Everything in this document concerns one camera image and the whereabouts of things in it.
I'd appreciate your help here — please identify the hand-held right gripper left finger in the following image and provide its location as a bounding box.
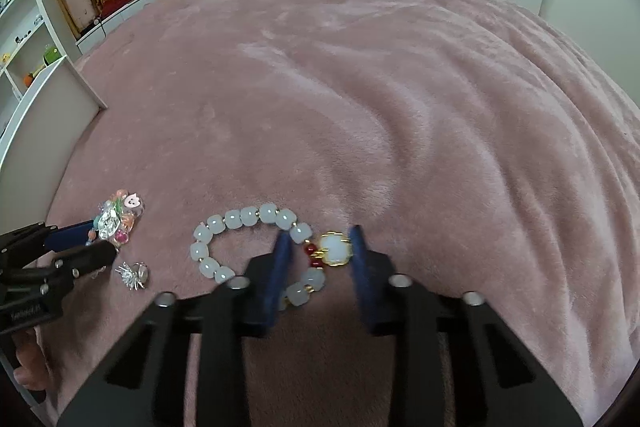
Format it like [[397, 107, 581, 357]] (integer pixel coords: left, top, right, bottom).
[[57, 231, 293, 427]]

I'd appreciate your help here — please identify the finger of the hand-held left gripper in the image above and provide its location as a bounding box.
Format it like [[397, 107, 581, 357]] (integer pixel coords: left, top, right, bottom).
[[39, 219, 101, 253], [50, 239, 120, 280]]

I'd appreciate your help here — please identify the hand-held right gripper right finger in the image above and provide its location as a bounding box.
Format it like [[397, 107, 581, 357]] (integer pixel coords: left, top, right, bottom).
[[348, 225, 583, 427]]

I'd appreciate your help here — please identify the white jade bead bracelet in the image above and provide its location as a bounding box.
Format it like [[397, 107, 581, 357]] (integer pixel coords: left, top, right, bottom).
[[189, 203, 353, 312]]

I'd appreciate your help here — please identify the colorful charm bracelet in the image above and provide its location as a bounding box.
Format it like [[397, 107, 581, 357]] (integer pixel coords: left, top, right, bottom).
[[86, 189, 147, 253]]

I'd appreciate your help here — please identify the person's left hand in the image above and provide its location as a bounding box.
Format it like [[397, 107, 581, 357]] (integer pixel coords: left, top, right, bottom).
[[11, 326, 51, 392]]

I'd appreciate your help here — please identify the pink plush blanket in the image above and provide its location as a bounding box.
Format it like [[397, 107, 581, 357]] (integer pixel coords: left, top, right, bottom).
[[10, 0, 640, 427]]

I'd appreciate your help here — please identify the white bookshelf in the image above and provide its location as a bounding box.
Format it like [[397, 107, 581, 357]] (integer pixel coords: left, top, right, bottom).
[[0, 0, 108, 168]]

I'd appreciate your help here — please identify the silver flower ring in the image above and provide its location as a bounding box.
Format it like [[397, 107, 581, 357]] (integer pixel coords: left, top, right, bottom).
[[115, 261, 151, 294]]

